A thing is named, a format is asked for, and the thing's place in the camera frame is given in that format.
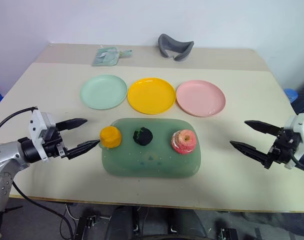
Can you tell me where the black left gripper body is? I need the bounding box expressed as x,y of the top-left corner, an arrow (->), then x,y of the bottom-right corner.
41,127 -> 70,161

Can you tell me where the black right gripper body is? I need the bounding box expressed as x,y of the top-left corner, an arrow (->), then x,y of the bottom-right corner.
266,127 -> 304,171

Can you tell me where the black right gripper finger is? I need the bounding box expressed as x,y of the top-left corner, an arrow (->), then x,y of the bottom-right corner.
244,120 -> 284,137
229,140 -> 272,171

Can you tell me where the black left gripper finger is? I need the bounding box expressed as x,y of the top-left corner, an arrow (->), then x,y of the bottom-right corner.
66,139 -> 101,161
55,117 -> 89,132

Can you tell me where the orange fruit in foam net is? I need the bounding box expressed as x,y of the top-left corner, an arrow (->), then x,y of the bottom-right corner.
99,126 -> 122,150

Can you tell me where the mint green plate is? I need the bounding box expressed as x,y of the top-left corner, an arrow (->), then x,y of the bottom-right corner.
79,74 -> 128,111

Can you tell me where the dark green toy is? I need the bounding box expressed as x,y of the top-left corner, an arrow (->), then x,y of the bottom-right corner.
132,127 -> 154,147

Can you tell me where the pink plate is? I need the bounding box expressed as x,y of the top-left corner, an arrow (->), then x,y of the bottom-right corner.
175,79 -> 227,118

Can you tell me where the yellow plate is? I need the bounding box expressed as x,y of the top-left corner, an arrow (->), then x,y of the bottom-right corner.
127,77 -> 177,115

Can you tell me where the blue round container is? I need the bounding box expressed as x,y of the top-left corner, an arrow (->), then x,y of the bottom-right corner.
283,87 -> 299,104

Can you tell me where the red apple in foam net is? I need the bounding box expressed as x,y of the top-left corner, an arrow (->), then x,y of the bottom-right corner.
170,129 -> 198,156

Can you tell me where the translucent green tray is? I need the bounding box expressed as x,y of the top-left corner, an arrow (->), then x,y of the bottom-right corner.
100,117 -> 203,179

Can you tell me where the pale green pouch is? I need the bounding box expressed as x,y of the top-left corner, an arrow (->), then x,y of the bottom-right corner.
91,47 -> 133,67

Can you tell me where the small black box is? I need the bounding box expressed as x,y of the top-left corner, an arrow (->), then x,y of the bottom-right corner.
218,226 -> 239,240
75,214 -> 101,240

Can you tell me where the dark rounded shape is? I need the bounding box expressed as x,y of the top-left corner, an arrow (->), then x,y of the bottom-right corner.
108,205 -> 208,240

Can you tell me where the gray foam face pad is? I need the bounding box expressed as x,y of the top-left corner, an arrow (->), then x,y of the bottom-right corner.
158,33 -> 195,62

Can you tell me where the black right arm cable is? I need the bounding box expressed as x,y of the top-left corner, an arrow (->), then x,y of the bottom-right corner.
291,154 -> 304,179

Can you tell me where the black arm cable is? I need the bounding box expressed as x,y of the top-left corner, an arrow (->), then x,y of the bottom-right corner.
0,106 -> 39,138
291,154 -> 304,179

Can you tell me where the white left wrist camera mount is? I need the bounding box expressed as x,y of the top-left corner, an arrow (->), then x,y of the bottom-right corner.
28,107 -> 58,163

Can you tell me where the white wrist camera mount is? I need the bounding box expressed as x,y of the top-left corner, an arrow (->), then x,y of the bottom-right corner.
283,112 -> 304,170
28,107 -> 58,163

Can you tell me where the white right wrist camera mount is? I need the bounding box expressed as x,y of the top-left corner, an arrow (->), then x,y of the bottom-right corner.
283,112 -> 304,170

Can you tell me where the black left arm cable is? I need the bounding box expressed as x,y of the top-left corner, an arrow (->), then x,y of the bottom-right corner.
0,106 -> 39,138

